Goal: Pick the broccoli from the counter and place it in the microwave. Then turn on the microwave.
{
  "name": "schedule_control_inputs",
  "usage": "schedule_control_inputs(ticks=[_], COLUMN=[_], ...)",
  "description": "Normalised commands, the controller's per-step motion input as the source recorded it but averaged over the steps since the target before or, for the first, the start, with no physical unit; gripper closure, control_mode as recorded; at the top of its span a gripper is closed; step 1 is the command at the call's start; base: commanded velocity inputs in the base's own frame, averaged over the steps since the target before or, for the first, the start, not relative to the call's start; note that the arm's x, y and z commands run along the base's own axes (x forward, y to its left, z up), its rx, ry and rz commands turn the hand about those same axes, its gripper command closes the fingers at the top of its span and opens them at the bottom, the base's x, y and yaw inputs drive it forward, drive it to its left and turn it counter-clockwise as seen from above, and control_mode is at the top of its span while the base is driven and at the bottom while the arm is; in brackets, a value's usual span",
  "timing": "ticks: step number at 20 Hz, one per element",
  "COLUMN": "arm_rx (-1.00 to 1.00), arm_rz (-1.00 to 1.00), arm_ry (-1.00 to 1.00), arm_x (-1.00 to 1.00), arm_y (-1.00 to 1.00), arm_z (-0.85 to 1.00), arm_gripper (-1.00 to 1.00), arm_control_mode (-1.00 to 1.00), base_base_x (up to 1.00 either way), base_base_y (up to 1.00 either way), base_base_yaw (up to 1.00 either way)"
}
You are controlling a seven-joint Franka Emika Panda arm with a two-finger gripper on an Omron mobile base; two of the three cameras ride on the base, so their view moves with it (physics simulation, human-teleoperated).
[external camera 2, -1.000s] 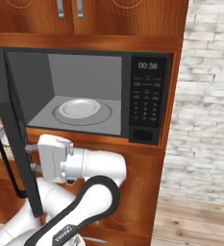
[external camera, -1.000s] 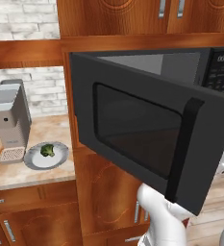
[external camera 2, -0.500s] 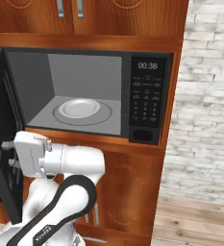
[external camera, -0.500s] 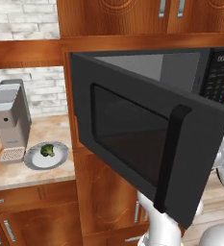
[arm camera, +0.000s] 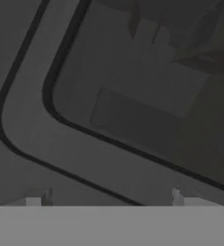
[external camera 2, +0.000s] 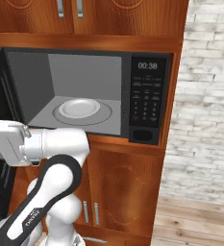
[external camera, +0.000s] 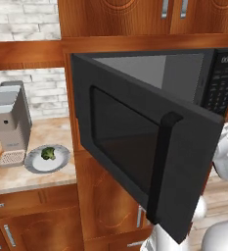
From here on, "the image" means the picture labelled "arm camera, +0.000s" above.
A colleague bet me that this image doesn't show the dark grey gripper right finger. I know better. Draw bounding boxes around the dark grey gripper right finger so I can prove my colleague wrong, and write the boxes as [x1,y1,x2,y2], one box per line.
[171,187,217,207]

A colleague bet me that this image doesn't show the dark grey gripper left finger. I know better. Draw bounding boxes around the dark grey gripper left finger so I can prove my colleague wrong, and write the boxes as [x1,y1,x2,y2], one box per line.
[8,187,54,207]

